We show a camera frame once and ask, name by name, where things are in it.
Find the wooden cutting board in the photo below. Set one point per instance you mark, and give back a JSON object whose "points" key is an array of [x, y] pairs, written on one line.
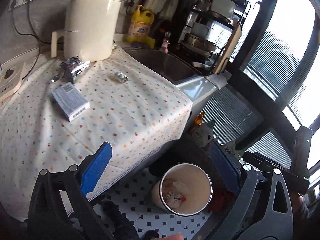
{"points": [[228, 49]]}

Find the black dish rack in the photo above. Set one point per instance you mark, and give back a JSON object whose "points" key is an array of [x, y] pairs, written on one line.
{"points": [[207, 30]]}

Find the crumpled aluminium foil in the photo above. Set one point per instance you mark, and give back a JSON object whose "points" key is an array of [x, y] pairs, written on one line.
{"points": [[70, 70]]}

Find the person's right hand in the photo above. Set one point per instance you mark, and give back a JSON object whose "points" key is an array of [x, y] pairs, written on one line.
{"points": [[298, 204]]}

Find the yellow detergent bottle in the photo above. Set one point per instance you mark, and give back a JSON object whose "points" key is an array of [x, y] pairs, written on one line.
{"points": [[139, 29]]}

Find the stainless steel sink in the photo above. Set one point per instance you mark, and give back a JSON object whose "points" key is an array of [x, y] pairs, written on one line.
{"points": [[166, 65]]}

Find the cream air fryer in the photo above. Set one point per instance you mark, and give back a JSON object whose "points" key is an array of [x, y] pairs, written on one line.
{"points": [[89, 30]]}

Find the white round trash bin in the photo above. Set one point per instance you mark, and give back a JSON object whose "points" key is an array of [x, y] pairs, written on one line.
{"points": [[186, 180]]}

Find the person's left hand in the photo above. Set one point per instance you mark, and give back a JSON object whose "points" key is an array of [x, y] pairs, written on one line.
{"points": [[176, 236]]}

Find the floral white tablecloth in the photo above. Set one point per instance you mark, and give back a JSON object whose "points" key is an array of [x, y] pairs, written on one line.
{"points": [[136, 118]]}

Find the blue-grey printed box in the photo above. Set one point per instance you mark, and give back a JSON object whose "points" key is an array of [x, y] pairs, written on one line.
{"points": [[71, 102]]}

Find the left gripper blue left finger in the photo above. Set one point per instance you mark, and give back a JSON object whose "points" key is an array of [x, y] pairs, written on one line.
{"points": [[95, 168]]}

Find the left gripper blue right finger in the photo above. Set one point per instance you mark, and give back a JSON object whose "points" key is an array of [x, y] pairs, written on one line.
{"points": [[227, 167]]}

